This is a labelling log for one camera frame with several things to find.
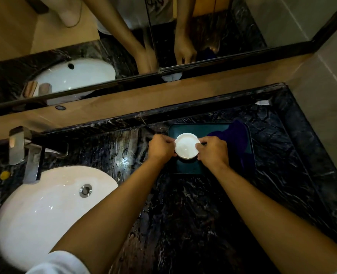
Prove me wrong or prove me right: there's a person's right hand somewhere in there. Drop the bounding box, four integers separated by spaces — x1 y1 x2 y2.
195 136 230 172

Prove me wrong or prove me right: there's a person's left hand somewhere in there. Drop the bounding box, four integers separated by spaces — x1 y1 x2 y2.
147 134 178 165

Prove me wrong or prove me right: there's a purple cloth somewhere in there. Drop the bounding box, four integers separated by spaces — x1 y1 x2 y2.
207 119 256 176

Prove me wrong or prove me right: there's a small white cup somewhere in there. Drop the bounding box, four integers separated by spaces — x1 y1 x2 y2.
174 132 202 160

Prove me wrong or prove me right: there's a green rectangular mat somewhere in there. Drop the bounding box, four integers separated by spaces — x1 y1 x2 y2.
168 122 256 176

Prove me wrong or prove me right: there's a chrome faucet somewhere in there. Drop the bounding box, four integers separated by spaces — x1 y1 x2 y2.
8 126 69 185

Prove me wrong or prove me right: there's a person's left forearm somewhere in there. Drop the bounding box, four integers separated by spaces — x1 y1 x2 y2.
50 158 170 274

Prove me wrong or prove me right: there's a person's right forearm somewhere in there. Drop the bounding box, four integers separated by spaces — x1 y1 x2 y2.
213 165 337 274

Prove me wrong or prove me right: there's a chrome sink drain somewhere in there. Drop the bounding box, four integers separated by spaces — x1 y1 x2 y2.
79 184 93 198

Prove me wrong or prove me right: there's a white oval sink basin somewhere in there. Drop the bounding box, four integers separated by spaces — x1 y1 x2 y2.
0 165 119 271

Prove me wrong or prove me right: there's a white printed t-shirt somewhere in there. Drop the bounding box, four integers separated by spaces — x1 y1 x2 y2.
25 251 91 274

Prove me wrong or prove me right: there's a black-framed wall mirror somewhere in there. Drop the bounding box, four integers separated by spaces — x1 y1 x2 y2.
0 0 337 119

